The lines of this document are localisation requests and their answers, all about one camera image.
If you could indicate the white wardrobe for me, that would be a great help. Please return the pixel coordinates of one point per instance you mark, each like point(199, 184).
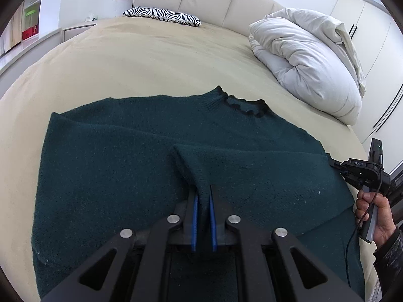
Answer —
point(378, 41)

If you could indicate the dark green knit sweater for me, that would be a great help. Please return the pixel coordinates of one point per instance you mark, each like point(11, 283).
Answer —
point(125, 163)

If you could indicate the white nightstand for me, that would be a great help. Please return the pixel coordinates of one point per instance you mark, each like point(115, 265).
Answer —
point(72, 31)

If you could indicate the right hand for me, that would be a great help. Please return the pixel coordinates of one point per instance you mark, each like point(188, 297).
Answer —
point(385, 226)

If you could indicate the red box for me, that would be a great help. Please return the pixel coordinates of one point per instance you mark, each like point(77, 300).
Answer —
point(31, 31)

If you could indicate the right forearm dark sleeve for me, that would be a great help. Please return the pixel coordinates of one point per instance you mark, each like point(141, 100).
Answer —
point(388, 265)

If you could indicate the zebra print pillow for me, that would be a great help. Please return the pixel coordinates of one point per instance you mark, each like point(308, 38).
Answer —
point(164, 15)

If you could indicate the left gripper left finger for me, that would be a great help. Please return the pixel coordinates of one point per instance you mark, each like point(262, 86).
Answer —
point(186, 234)

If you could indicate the beige bed with sheet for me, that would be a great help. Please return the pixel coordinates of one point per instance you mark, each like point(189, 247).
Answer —
point(125, 57)

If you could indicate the white low ledge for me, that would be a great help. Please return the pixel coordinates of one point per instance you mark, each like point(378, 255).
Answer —
point(26, 54)

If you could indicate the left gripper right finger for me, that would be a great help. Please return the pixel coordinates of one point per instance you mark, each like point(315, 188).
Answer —
point(221, 235)

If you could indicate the white folded duvet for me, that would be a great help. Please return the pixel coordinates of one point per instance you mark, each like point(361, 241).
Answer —
point(312, 56)

